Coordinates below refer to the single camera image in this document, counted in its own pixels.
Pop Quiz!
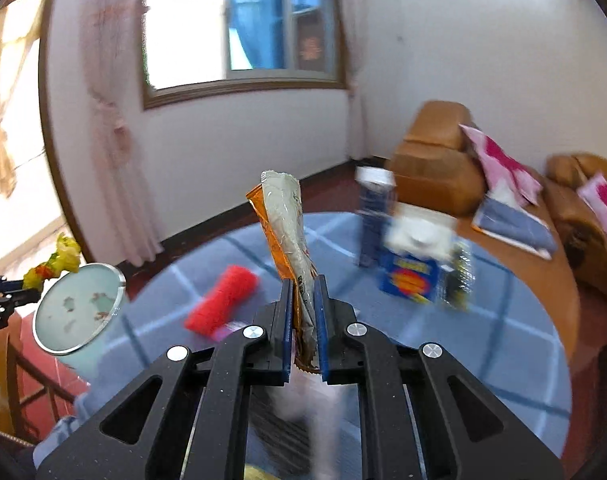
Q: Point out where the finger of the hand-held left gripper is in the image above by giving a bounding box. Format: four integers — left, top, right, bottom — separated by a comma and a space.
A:
0, 267, 26, 295
0, 290, 39, 335

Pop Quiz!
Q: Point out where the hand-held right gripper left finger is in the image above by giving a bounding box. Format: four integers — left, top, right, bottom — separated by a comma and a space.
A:
36, 279, 296, 480

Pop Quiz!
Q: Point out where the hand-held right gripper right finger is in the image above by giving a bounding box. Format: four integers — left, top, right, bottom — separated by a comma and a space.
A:
312, 274, 565, 480

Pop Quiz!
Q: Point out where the red foam fruit net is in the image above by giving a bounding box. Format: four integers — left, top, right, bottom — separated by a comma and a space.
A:
183, 265, 260, 337

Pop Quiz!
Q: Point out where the teal cartoon print trash bin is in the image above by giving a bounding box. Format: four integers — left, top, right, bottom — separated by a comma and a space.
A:
32, 262, 131, 386

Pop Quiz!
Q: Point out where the orange silver snack wrapper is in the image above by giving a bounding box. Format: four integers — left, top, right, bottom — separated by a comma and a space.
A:
246, 169, 320, 376

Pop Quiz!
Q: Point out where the wooden chair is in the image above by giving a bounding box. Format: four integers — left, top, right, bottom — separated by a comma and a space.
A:
3, 310, 91, 443

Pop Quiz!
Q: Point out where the blue carton white top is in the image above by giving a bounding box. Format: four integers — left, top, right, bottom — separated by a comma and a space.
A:
378, 215, 459, 306

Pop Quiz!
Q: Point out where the tall white blue carton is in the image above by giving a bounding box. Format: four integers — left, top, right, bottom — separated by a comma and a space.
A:
356, 166, 398, 267

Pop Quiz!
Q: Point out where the dark dotted shiny packet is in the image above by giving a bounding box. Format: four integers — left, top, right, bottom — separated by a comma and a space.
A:
436, 240, 477, 311

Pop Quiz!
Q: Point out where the blue plaid tablecloth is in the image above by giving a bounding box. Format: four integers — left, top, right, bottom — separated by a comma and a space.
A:
33, 210, 574, 480

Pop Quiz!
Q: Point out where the beige balcony curtain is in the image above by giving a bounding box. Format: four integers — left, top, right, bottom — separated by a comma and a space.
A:
0, 0, 44, 198

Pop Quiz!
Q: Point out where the long pink curtain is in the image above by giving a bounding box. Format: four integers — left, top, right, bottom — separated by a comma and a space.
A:
78, 0, 164, 266
333, 0, 371, 158

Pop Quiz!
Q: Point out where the brown leather armchair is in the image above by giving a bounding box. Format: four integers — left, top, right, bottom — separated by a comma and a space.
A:
389, 100, 487, 217

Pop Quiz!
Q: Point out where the folded blue blanket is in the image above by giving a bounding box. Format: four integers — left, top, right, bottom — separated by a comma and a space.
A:
471, 195, 559, 261

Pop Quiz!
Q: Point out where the wooden coffee table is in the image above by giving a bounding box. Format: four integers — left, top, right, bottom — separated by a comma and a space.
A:
453, 175, 581, 376

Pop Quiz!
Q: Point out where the pink white pillow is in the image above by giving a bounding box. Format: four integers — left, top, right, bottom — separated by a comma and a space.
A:
458, 124, 544, 206
576, 172, 607, 241

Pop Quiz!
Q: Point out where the brown leather sofa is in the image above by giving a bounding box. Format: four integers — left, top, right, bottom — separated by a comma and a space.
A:
546, 152, 607, 306

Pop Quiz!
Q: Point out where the window with brown frame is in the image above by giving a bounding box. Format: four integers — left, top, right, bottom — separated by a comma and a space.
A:
142, 0, 348, 110

